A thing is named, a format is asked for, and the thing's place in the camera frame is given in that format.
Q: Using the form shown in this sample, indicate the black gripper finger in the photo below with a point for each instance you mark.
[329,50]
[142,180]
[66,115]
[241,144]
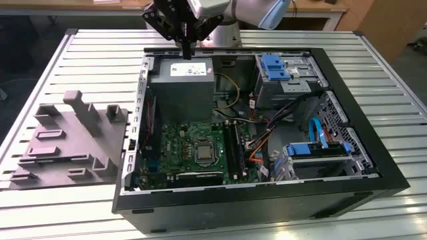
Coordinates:
[210,25]
[150,15]

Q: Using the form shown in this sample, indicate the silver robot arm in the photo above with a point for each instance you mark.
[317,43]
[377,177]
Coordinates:
[226,35]

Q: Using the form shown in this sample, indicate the RAM slot with white clips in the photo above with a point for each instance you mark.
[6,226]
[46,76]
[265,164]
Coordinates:
[230,155]

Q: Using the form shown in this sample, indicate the small white box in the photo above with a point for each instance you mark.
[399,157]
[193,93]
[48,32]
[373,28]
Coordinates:
[105,2]

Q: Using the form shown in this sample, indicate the wooden desk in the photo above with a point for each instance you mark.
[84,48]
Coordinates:
[66,6]

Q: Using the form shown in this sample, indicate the grey power supply unit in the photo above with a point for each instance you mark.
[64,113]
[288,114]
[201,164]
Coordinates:
[180,100]

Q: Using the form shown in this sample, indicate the metal drive cage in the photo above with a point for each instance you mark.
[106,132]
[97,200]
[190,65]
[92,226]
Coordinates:
[296,86]

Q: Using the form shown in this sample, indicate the white four-pin power socket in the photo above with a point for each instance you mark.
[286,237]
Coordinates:
[181,133]

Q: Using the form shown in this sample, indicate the CPU socket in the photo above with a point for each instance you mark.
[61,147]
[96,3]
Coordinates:
[204,143]

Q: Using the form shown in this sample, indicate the green motherboard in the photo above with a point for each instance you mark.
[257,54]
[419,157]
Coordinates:
[173,140]

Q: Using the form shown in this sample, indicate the white board power connector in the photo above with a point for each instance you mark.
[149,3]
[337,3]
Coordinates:
[248,146]

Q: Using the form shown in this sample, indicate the silver CPU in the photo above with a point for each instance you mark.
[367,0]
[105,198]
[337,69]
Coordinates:
[204,153]

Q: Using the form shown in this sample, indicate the wooden cabinet panel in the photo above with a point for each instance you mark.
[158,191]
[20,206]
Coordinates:
[387,25]

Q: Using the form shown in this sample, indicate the grey parts rack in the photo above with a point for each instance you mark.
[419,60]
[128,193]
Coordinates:
[76,140]

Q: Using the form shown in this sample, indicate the hard disk in blue carrier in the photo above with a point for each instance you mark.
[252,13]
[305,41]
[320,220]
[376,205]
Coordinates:
[300,150]

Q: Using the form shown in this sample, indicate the black graphics card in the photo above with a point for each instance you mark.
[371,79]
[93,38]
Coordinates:
[200,176]

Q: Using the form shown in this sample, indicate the blue empty disk carrier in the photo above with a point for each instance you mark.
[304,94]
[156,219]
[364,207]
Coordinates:
[276,170]

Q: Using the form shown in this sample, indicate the metal disk bay cage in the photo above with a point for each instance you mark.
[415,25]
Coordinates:
[320,160]

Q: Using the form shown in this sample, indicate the black chair base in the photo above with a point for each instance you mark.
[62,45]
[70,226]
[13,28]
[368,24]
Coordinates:
[420,45]

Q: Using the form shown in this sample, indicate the blue VGA port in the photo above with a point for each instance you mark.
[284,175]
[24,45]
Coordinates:
[134,182]

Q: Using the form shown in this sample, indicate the black PC case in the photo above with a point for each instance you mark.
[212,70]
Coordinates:
[233,212]

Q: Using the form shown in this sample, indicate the blue plastic drive bracket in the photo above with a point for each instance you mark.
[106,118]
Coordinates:
[273,67]

